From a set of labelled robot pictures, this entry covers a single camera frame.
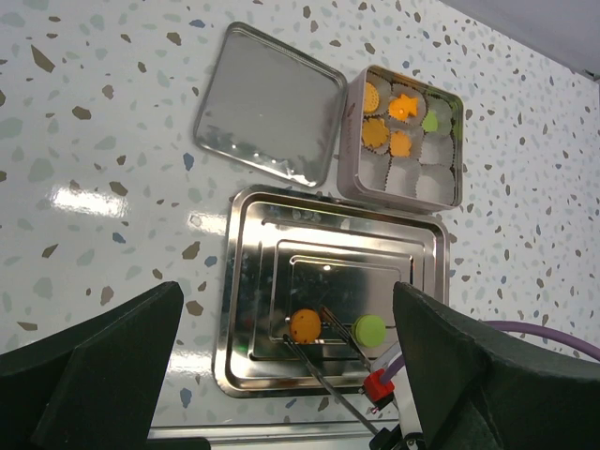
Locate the steel serving tray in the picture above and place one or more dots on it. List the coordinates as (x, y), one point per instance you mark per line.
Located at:
(289, 250)

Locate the metal tongs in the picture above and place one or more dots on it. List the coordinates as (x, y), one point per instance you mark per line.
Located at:
(336, 362)

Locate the orange flower cookie top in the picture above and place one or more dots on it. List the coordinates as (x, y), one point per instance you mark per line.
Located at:
(400, 145)

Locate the orange fish cookie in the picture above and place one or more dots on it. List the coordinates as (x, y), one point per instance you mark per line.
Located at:
(403, 107)

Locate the orange round biscuit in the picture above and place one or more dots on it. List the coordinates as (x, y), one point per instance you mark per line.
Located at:
(305, 326)
(371, 99)

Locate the orange flower cookie bottom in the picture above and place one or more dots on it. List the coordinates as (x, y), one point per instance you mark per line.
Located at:
(375, 133)

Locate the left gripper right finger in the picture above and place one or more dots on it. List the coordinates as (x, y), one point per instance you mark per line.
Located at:
(475, 387)

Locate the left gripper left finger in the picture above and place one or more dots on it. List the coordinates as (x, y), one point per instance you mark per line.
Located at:
(96, 384)

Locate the green round cookie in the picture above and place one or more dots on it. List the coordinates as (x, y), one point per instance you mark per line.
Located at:
(430, 122)
(369, 331)

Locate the silver tin lid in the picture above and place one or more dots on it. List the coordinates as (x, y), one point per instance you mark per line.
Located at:
(271, 107)

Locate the cookie tin with paper cups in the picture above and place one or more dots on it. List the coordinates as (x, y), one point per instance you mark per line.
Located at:
(431, 178)

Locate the orange round biscuit bottom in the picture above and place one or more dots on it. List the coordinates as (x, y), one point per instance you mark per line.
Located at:
(305, 326)

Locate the orange flower cookie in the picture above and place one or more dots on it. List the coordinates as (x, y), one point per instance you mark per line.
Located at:
(375, 133)
(400, 145)

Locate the aluminium front rail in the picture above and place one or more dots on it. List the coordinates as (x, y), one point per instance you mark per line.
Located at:
(267, 434)

